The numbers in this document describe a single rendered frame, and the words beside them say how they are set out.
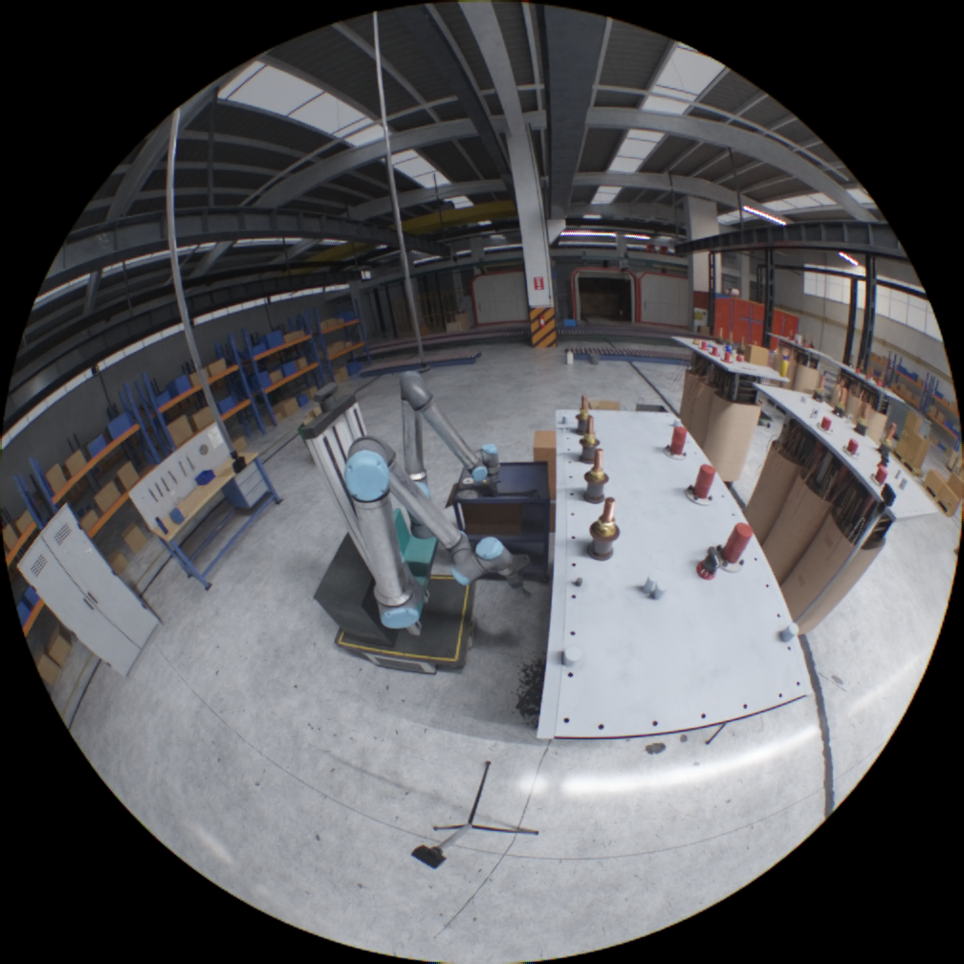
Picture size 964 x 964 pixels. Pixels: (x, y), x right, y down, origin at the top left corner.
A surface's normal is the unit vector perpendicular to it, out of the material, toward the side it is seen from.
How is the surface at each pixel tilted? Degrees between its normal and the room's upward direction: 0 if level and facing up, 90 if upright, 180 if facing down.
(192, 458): 90
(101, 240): 90
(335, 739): 0
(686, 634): 0
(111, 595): 90
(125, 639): 90
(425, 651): 0
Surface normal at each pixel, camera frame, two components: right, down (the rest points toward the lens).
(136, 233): 0.97, 0.02
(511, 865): -0.12, -0.81
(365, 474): 0.32, 0.40
